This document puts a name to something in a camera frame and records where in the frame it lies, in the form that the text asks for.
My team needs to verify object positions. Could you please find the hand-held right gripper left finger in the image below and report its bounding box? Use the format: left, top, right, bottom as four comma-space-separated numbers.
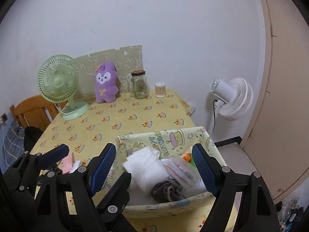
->
35, 143, 117, 232

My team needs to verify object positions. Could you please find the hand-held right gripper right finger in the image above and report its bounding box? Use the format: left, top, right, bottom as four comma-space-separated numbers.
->
191, 143, 282, 232

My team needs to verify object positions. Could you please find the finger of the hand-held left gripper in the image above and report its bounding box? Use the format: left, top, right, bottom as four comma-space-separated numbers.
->
96, 171, 132, 223
36, 143, 70, 171

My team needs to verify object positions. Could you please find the pink packet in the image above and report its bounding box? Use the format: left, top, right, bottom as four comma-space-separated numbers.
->
61, 153, 75, 174

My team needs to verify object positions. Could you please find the colourful tissue packet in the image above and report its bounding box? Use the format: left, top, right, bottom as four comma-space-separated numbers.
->
182, 153, 196, 166

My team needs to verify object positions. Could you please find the clear plastic packet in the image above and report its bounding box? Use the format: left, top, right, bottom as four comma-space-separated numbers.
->
160, 155, 208, 191

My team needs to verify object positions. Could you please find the white cloth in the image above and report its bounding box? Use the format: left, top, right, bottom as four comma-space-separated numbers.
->
123, 147, 169, 194

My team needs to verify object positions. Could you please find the grey cloth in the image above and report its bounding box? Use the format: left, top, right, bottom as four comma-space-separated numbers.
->
151, 179, 186, 202

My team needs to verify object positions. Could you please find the yellow printed storage box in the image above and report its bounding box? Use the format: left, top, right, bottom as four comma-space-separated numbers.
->
115, 126, 226, 217

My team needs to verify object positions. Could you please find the blue plaid bedding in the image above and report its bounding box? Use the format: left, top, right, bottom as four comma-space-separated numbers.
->
0, 119, 27, 172

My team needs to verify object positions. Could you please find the wooden chair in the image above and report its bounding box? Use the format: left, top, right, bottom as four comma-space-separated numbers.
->
10, 95, 68, 132

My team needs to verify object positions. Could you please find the yellow printed tablecloth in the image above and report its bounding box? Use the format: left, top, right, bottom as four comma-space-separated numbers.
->
30, 89, 239, 232

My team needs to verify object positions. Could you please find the green desk fan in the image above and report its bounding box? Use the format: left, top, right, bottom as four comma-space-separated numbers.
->
37, 55, 90, 120

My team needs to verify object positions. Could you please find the white standing fan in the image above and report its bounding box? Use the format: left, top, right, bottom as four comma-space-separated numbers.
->
208, 77, 254, 132

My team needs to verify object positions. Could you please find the purple plush toy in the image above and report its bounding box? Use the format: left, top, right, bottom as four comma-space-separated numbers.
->
94, 62, 119, 103

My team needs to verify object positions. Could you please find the cotton swab container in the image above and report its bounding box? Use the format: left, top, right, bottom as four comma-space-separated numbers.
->
155, 82, 166, 98

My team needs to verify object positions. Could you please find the glass jar with dark lid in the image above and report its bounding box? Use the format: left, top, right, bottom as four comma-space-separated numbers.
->
131, 70, 149, 99

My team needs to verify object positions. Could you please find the dark floor clutter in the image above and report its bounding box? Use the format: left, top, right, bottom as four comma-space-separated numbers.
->
275, 193, 307, 232

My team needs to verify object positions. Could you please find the beige door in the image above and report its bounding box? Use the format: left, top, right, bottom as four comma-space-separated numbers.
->
240, 0, 309, 203

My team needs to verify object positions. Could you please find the green patterned board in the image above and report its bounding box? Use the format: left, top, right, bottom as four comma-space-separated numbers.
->
74, 45, 144, 101

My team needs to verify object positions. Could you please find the black fan cable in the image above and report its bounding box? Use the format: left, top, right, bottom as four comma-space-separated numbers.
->
212, 100, 218, 130

